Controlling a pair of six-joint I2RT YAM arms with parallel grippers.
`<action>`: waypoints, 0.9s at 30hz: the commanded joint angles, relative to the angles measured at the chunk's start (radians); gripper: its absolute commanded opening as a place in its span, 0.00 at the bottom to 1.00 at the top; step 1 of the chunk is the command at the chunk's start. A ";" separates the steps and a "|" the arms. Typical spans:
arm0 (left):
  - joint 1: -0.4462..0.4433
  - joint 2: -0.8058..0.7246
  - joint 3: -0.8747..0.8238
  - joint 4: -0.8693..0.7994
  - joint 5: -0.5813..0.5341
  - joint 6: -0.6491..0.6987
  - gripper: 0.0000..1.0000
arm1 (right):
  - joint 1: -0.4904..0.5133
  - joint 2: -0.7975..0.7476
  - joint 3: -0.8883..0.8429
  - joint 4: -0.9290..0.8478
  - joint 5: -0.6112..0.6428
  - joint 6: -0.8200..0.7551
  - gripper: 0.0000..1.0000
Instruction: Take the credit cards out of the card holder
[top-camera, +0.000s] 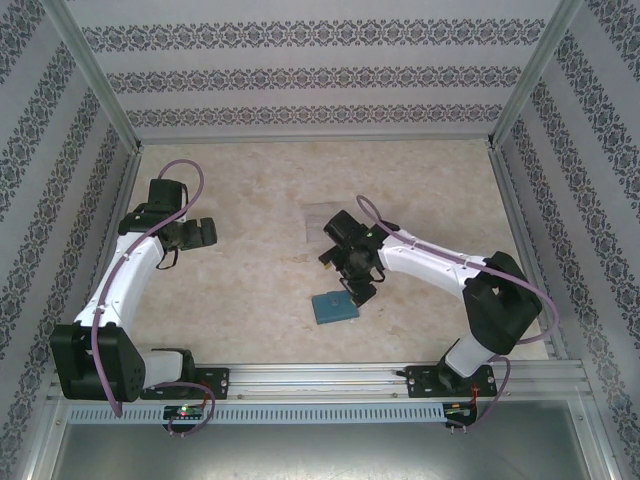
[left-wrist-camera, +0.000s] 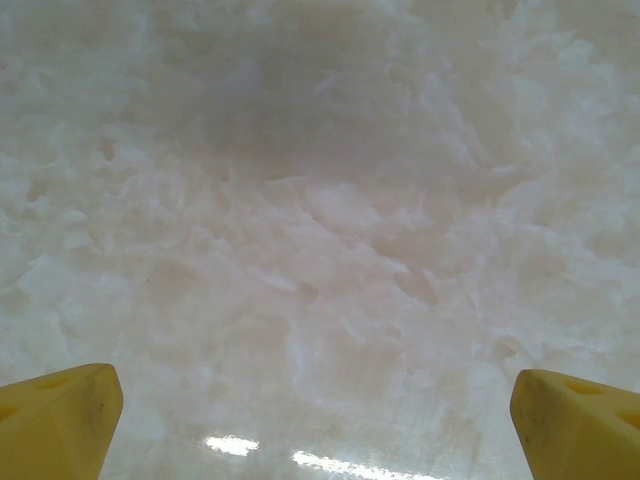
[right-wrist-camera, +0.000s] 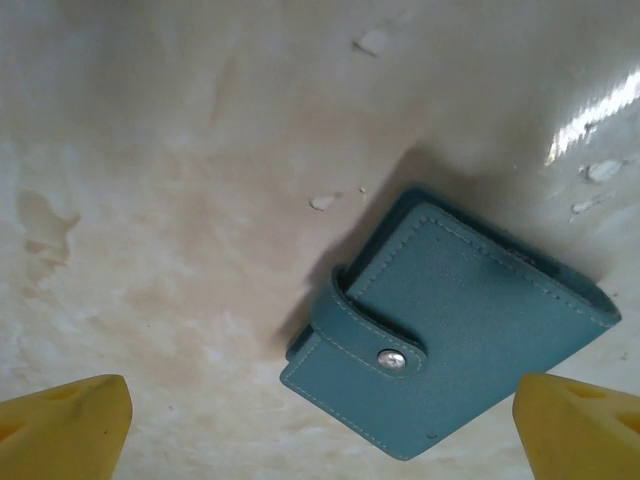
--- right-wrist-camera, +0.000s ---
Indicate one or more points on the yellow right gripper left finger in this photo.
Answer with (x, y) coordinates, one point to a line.
(65, 430)

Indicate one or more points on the teal leather card holder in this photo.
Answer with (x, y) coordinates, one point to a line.
(450, 325)

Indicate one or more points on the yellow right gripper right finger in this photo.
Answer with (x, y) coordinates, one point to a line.
(575, 435)

